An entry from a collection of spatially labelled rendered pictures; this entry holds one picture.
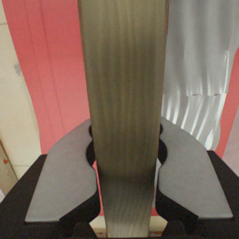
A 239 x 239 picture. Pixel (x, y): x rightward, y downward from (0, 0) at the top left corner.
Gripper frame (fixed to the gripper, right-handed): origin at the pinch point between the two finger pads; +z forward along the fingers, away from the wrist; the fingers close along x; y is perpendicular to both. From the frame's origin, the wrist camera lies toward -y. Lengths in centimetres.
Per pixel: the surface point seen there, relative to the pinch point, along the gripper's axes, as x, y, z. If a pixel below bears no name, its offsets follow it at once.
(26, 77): -9.4, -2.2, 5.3
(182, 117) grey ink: 5.9, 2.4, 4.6
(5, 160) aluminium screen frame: -15.0, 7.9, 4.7
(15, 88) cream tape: -10.9, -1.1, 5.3
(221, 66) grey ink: 9.0, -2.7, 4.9
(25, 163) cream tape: -13.0, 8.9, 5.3
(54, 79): -6.7, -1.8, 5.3
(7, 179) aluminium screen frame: -15.0, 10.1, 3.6
